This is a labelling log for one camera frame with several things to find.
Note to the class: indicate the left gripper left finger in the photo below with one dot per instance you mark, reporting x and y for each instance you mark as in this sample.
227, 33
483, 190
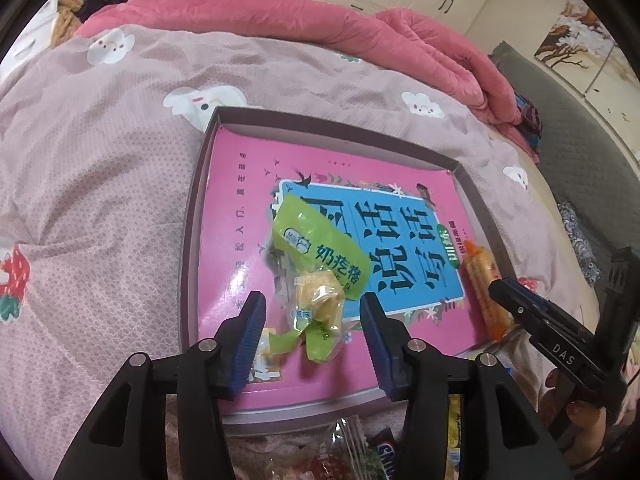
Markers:
123, 437

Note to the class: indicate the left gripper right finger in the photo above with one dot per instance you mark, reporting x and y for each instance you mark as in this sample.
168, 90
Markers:
502, 437

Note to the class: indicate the Snickers chocolate bar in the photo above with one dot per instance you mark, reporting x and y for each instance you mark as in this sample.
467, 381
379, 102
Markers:
384, 447

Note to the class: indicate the orange rice cracker packet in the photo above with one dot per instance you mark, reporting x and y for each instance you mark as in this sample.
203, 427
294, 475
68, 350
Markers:
482, 269

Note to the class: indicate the clear packet oat cookie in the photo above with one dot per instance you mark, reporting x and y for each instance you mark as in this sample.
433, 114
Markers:
343, 452

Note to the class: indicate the green milk cheese snack packet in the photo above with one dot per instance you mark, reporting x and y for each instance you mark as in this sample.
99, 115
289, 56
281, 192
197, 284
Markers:
329, 268

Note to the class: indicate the yellow Alpenliebe candy packet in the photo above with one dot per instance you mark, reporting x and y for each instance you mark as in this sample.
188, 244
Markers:
453, 437

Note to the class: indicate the person's right hand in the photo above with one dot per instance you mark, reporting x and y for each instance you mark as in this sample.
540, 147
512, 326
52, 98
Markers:
588, 420

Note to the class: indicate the patterned grey pillow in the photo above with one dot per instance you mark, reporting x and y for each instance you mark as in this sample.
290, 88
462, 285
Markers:
582, 249

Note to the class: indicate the dark shallow cardboard box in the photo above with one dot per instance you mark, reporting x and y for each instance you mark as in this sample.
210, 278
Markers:
332, 136

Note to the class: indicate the grey padded headboard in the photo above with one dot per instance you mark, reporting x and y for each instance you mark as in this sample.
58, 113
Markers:
579, 160

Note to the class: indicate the pink children's book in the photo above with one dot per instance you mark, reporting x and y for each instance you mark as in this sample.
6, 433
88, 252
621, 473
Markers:
410, 222

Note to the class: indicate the striped dark garment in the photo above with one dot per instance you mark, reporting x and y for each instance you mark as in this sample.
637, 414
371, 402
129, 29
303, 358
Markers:
531, 125

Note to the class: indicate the mauve patterned bed sheet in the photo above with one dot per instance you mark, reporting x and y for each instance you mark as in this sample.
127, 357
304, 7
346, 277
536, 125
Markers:
97, 157

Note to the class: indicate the pink quilted duvet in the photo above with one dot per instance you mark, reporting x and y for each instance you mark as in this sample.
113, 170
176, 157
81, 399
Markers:
397, 39

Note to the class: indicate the white drawer cabinet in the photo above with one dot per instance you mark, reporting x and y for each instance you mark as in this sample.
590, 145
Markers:
33, 39

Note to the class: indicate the tan knitted blanket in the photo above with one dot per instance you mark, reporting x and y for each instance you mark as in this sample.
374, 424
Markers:
67, 22

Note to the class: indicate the tree wall painting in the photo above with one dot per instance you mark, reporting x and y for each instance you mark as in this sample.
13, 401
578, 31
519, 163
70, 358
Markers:
577, 46

